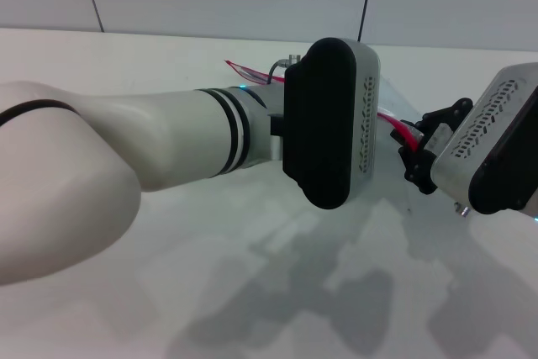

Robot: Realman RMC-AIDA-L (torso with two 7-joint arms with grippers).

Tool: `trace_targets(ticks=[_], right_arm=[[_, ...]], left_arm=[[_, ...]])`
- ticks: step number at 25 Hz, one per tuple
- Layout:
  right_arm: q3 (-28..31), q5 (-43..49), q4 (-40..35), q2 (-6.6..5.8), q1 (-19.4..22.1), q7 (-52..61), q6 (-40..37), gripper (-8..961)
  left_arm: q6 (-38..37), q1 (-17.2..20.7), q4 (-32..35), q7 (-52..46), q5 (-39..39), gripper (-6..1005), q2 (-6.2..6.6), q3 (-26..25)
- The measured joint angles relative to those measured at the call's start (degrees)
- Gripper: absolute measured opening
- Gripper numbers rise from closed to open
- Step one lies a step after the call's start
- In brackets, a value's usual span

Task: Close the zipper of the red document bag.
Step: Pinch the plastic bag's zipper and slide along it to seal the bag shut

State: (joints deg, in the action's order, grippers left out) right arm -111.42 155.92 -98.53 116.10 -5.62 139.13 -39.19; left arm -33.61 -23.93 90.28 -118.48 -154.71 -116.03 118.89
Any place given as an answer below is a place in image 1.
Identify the clear document bag red zip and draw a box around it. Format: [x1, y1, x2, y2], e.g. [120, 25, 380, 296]
[222, 57, 426, 159]

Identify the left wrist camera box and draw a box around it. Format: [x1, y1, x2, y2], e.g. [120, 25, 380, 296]
[281, 36, 383, 211]

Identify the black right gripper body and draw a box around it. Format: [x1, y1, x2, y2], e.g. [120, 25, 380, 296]
[417, 120, 460, 159]

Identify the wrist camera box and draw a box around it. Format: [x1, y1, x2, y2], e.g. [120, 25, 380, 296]
[281, 36, 383, 211]
[431, 61, 538, 216]

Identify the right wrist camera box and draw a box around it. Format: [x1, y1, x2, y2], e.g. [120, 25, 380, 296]
[431, 61, 538, 216]

